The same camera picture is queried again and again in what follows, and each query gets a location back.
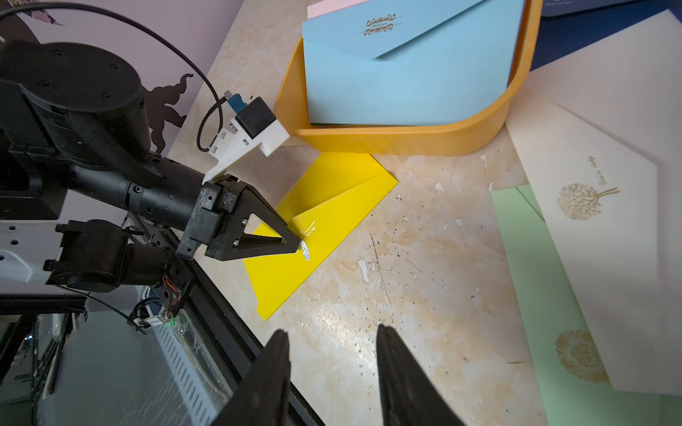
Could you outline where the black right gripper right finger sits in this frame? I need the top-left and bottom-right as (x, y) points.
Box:
(376, 324), (465, 426)

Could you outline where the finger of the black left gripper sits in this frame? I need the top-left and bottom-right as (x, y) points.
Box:
(205, 181), (300, 261)

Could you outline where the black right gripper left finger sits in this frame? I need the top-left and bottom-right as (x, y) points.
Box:
(211, 329), (291, 426)

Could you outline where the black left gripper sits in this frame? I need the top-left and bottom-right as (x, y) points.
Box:
(1, 40), (237, 260)

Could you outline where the yellow envelope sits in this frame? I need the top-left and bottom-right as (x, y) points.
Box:
(244, 153), (398, 321)

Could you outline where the light blue envelope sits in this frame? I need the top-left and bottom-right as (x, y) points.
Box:
(302, 0), (525, 126)

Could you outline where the pink envelope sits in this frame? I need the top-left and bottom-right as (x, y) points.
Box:
(307, 0), (367, 20)

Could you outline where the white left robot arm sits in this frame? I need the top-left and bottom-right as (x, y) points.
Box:
(1, 40), (300, 292)

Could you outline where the yellow plastic storage box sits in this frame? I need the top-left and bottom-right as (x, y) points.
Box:
(275, 0), (543, 156)

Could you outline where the mint green envelope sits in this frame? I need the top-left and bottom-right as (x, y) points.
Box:
(491, 186), (681, 425)

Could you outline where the white envelope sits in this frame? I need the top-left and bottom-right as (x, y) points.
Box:
(506, 11), (681, 395)

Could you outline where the navy blue envelope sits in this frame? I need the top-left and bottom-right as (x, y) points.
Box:
(531, 0), (681, 70)

